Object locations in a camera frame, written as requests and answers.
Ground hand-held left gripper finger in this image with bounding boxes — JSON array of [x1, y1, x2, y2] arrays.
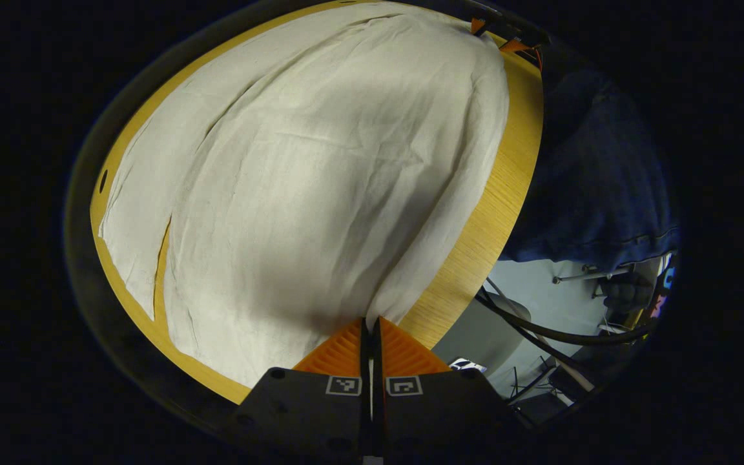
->
[[372, 315, 528, 462], [233, 316, 373, 462]]

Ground white jeans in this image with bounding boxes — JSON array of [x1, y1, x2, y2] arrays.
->
[[98, 1, 510, 388]]

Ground person's dark blue clothing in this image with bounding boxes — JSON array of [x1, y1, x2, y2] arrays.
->
[[504, 61, 681, 272]]

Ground thin metal bar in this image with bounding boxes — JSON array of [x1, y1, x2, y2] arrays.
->
[[552, 266, 634, 285]]

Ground dark shoe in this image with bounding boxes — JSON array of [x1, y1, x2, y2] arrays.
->
[[603, 273, 654, 316]]

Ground thick black cable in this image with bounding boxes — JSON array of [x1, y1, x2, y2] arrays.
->
[[474, 289, 660, 346]]

